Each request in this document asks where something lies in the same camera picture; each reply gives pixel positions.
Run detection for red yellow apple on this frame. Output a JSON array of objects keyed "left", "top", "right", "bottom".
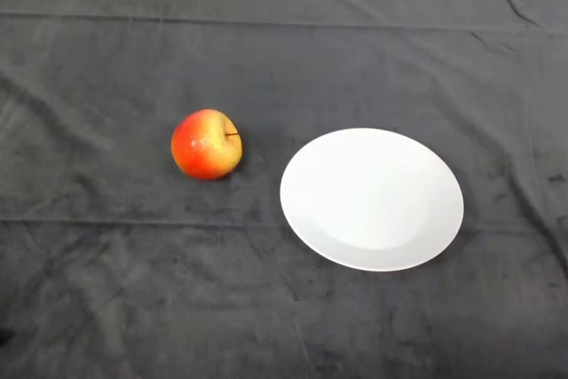
[{"left": 170, "top": 108, "right": 244, "bottom": 181}]

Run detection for white round plate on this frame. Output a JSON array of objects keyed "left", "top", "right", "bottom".
[{"left": 279, "top": 127, "right": 465, "bottom": 272}]

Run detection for black cloth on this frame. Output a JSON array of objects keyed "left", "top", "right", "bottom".
[{"left": 0, "top": 0, "right": 568, "bottom": 379}]

